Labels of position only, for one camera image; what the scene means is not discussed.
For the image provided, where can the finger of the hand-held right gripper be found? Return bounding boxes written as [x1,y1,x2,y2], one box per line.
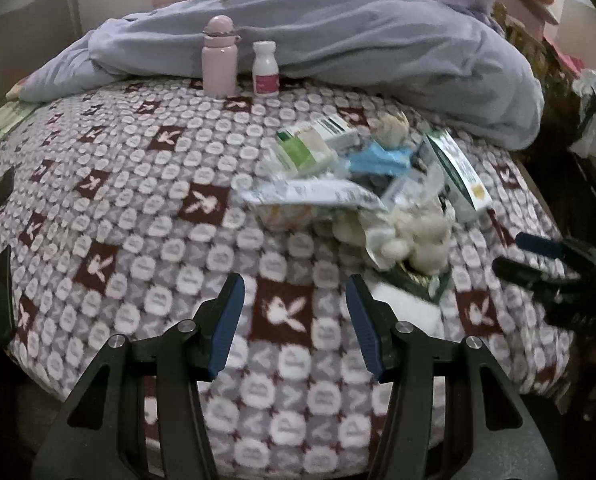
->
[492,257,594,306]
[515,232,596,268]

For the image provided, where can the pink water bottle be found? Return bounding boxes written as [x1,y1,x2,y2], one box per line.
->
[201,15,242,97]

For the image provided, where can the dark green gold packet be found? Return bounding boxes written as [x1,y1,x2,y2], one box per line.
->
[393,260,454,303]

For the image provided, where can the white green medicine box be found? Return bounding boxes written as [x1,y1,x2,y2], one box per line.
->
[308,115,361,153]

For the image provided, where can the lavender duvet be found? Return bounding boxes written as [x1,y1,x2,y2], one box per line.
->
[18,0,546,151]

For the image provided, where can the pink storage box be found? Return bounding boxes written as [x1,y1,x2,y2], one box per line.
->
[498,0,561,26]

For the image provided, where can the small black object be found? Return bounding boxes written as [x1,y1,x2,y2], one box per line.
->
[0,167,16,213]

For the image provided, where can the clear plastic bag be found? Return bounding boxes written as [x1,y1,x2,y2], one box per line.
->
[385,162,446,211]

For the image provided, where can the long white plastic wrapper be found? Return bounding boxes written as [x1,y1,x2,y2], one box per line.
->
[243,177,386,213]

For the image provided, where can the green band tissue pack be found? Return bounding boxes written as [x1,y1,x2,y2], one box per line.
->
[270,127,339,178]

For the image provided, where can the white green milk carton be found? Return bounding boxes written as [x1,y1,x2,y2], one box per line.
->
[423,130,494,223]

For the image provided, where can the white plastic bag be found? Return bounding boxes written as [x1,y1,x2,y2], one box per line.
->
[570,67,596,158]

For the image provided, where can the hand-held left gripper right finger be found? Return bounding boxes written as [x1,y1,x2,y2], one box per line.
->
[345,274,559,480]

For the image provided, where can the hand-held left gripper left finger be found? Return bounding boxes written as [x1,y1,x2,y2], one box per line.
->
[30,272,246,480]

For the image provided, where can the printed blanket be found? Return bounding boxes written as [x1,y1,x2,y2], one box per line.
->
[0,77,579,476]

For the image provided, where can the blue snack packet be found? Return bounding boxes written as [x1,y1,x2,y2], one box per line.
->
[350,141,413,176]

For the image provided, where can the white pink-label medicine bottle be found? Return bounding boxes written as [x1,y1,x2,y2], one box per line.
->
[252,41,280,97]

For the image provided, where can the flat white paper tissue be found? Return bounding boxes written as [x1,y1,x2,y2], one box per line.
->
[370,282,443,336]

